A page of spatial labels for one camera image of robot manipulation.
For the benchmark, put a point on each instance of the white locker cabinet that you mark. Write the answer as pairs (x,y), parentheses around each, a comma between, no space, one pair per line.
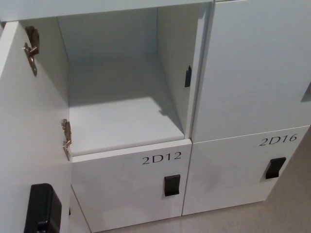
(121,85)

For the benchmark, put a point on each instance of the white door marked 2D16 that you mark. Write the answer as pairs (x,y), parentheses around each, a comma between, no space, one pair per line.
(230,177)

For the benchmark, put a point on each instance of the white door marked 2D12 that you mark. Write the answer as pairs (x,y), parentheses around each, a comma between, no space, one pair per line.
(116,184)

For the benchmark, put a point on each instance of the large metal door hinge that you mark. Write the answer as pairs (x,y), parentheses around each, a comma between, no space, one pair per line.
(32,48)

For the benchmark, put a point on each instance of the black strike latch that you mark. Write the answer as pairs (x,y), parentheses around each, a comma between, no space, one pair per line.
(187,76)

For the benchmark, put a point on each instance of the black lock box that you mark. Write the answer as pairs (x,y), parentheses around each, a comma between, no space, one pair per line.
(42,208)

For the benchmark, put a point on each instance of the plain white closed locker door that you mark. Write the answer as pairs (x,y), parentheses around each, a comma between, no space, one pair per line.
(250,72)

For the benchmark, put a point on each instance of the small metal door hinge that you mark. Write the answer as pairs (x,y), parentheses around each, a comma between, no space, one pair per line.
(66,138)

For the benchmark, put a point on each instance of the white open locker door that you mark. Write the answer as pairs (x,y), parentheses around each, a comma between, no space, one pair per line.
(26,126)

